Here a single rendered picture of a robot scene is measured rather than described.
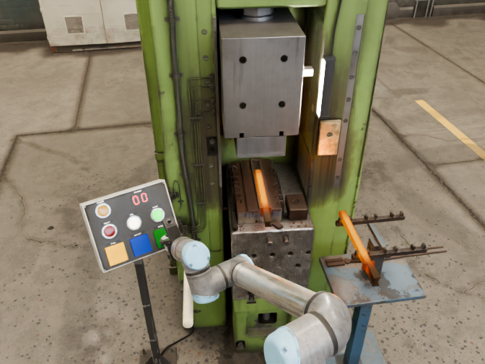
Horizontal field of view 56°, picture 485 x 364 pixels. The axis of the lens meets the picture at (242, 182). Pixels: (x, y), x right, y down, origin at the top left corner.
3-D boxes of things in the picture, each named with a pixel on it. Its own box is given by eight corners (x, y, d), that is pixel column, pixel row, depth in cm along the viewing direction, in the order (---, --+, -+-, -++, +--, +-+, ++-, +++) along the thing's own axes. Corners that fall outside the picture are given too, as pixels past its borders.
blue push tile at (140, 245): (152, 250, 185) (147, 233, 184) (135, 257, 182) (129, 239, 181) (151, 250, 187) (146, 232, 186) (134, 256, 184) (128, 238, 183)
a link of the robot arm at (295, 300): (369, 298, 111) (239, 247, 170) (330, 321, 105) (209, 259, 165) (378, 340, 113) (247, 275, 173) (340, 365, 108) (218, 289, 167)
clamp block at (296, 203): (307, 219, 210) (308, 209, 207) (289, 221, 210) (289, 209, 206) (302, 204, 220) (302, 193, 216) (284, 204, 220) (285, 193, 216)
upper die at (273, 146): (285, 156, 189) (286, 136, 184) (237, 158, 188) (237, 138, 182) (271, 110, 223) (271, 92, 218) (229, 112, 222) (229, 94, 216)
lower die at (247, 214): (281, 221, 210) (281, 206, 205) (237, 224, 208) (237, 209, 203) (268, 170, 244) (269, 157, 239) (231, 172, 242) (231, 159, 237)
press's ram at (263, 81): (319, 134, 185) (330, 35, 161) (224, 139, 182) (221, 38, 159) (299, 91, 219) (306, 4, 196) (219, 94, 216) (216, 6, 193)
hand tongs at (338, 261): (442, 246, 224) (443, 245, 223) (447, 252, 220) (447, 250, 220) (325, 261, 216) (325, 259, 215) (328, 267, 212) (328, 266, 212)
